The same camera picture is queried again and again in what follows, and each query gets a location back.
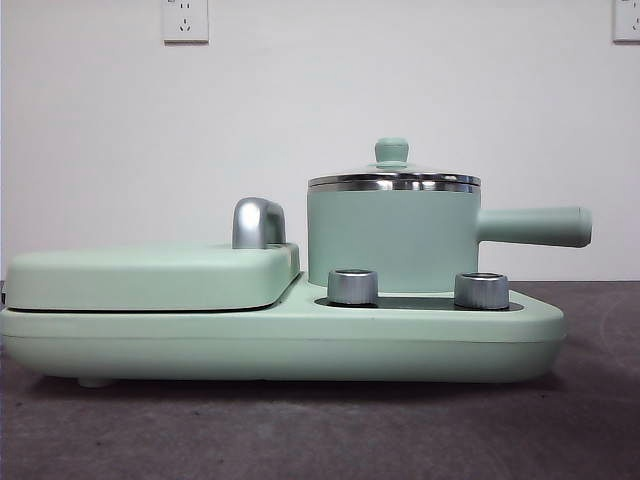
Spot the glass lid green knob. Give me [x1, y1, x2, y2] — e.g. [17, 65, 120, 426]
[307, 137, 482, 190]

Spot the silver control knob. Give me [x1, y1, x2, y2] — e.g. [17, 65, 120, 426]
[453, 272, 510, 309]
[326, 268, 380, 306]

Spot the mint green grill cover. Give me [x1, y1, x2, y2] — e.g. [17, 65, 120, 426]
[3, 241, 302, 312]

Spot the mint green breakfast machine base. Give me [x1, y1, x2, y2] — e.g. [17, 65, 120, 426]
[0, 272, 567, 389]

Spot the mint green pot with handle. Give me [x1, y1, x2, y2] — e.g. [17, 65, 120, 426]
[306, 182, 594, 295]

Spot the silver grill cover handle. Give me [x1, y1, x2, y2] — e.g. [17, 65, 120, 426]
[231, 197, 288, 250]

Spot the white wall socket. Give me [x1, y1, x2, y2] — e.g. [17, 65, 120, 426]
[162, 0, 210, 46]
[612, 0, 640, 44]

